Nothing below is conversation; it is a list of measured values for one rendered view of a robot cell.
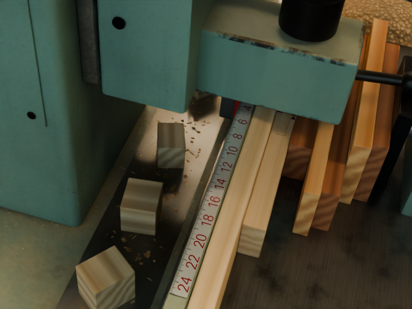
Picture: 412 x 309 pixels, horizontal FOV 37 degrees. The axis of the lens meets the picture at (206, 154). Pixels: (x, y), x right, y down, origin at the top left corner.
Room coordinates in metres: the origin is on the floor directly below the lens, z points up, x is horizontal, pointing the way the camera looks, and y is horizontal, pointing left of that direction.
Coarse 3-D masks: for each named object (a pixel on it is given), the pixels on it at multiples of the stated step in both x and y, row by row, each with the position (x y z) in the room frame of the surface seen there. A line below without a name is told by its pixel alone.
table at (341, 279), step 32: (288, 192) 0.39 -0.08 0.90; (384, 192) 0.40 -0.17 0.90; (288, 224) 0.35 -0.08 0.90; (352, 224) 0.36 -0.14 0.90; (384, 224) 0.36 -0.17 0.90; (288, 256) 0.31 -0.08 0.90; (320, 256) 0.32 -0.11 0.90; (352, 256) 0.32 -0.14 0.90; (384, 256) 0.32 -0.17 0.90; (256, 288) 0.28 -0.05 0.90; (288, 288) 0.28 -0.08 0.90; (320, 288) 0.28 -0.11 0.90; (352, 288) 0.29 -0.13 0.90; (384, 288) 0.29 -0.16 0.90
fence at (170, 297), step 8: (240, 144) 0.39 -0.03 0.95; (232, 168) 0.36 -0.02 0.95; (224, 192) 0.33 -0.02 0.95; (216, 216) 0.31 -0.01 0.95; (208, 240) 0.28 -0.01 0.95; (200, 264) 0.26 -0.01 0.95; (176, 272) 0.25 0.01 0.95; (192, 288) 0.24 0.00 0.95; (168, 296) 0.23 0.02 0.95; (176, 296) 0.23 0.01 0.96; (168, 304) 0.22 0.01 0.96; (176, 304) 0.22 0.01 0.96; (184, 304) 0.22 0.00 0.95
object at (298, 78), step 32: (224, 0) 0.49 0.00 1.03; (256, 0) 0.49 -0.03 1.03; (224, 32) 0.44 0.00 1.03; (256, 32) 0.44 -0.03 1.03; (352, 32) 0.46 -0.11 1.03; (224, 64) 0.43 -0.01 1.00; (256, 64) 0.43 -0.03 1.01; (288, 64) 0.42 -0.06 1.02; (320, 64) 0.42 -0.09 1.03; (352, 64) 0.42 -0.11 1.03; (224, 96) 0.43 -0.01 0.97; (256, 96) 0.43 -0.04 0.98; (288, 96) 0.42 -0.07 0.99; (320, 96) 0.42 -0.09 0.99
